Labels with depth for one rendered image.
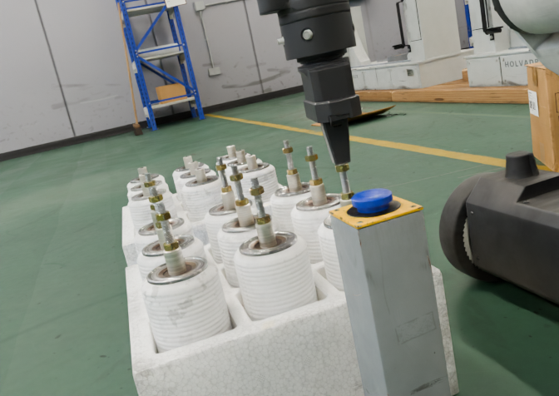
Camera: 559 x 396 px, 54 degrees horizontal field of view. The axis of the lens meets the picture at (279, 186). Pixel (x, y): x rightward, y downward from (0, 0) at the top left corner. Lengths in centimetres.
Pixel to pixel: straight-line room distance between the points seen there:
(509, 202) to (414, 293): 40
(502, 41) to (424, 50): 72
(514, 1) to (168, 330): 58
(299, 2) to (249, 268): 32
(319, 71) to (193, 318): 32
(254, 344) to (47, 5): 658
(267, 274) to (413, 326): 19
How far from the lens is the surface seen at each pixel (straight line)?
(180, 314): 66
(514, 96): 316
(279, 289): 67
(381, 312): 54
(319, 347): 68
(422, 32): 402
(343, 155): 70
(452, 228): 101
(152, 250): 79
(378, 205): 53
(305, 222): 81
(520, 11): 77
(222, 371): 66
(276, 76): 733
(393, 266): 53
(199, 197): 118
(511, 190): 93
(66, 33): 703
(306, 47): 66
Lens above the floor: 47
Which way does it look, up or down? 13 degrees down
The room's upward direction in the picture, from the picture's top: 12 degrees counter-clockwise
